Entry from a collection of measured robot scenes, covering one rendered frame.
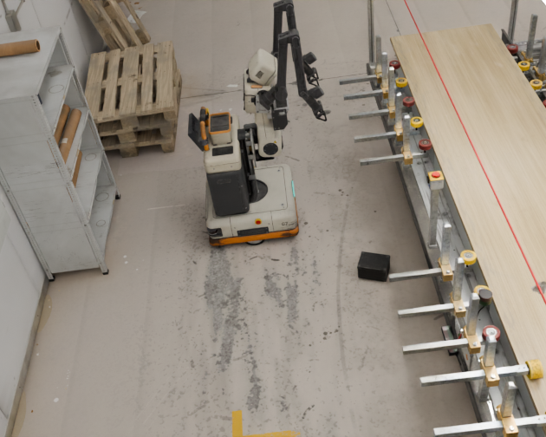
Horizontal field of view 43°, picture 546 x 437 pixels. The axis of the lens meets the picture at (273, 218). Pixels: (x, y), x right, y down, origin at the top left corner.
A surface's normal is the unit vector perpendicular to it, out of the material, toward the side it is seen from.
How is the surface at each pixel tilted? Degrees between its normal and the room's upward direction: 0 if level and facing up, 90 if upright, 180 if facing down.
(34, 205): 90
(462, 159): 0
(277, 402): 0
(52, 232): 90
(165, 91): 0
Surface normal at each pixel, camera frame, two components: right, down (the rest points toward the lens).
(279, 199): -0.11, -0.73
